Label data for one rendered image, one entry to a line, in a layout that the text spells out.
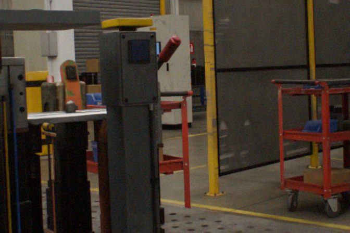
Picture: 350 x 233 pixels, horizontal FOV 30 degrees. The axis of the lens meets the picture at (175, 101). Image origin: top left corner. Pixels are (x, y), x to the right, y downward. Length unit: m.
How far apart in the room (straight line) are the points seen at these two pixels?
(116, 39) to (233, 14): 4.82
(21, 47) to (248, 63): 3.48
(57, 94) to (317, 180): 3.46
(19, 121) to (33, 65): 7.29
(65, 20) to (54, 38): 4.26
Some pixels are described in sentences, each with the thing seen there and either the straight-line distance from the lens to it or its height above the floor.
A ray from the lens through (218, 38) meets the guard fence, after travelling 5.59.
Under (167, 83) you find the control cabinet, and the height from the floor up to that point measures 0.81.
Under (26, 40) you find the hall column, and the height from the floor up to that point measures 1.49.
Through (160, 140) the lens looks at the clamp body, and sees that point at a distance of 1.20.
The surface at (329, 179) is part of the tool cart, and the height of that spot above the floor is 0.28.
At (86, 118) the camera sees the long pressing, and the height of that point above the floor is 0.99.
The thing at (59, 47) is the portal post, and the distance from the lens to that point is 5.17.
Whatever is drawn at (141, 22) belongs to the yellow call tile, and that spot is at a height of 1.15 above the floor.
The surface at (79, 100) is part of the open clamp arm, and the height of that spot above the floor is 1.02.
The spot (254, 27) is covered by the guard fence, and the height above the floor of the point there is 1.42.
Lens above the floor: 1.08
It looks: 3 degrees down
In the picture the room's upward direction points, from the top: 2 degrees counter-clockwise
